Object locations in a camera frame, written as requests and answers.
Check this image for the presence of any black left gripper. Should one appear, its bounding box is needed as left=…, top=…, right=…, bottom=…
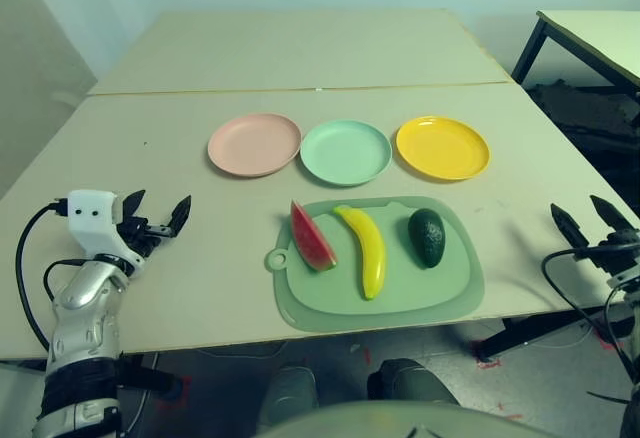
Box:
left=115, top=189, right=193, bottom=260

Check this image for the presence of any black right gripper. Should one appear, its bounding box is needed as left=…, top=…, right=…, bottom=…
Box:
left=550, top=194, right=640, bottom=272

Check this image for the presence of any red watermelon slice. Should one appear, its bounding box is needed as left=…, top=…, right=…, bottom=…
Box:
left=290, top=199, right=339, bottom=274

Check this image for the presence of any dark green avocado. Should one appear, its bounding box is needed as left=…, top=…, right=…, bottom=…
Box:
left=407, top=207, right=447, bottom=270

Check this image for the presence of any yellow banana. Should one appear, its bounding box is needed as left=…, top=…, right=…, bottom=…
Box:
left=333, top=204, right=388, bottom=302

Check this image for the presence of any pink plate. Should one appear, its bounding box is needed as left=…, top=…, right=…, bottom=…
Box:
left=207, top=112, right=303, bottom=179

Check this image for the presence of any yellow plate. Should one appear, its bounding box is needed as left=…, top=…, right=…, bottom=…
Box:
left=395, top=115, right=492, bottom=182

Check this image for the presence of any black-legged side table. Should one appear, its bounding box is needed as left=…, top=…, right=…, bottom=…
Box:
left=510, top=9, right=640, bottom=124

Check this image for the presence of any mint green plate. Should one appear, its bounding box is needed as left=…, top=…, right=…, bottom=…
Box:
left=299, top=118, right=393, bottom=188

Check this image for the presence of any green cutting board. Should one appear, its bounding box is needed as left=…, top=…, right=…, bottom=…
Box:
left=264, top=195, right=486, bottom=334

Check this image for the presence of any grey robot left knee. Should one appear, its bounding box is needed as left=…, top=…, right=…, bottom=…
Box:
left=259, top=362, right=321, bottom=429

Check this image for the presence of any grey robot knee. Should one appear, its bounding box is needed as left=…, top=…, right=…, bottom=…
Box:
left=259, top=362, right=321, bottom=429
left=367, top=357, right=461, bottom=409

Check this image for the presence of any grey robot right knee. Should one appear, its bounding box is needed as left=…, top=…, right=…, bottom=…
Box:
left=367, top=357, right=461, bottom=409

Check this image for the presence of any grey robot torso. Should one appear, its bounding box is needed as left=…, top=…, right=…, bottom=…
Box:
left=249, top=400, right=556, bottom=438

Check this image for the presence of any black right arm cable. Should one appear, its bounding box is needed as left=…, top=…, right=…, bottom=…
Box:
left=541, top=247, right=640, bottom=384

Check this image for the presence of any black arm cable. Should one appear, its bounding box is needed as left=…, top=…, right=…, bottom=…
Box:
left=14, top=198, right=71, bottom=354
left=541, top=247, right=640, bottom=384

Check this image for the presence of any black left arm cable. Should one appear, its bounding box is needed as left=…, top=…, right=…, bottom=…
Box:
left=14, top=198, right=71, bottom=354

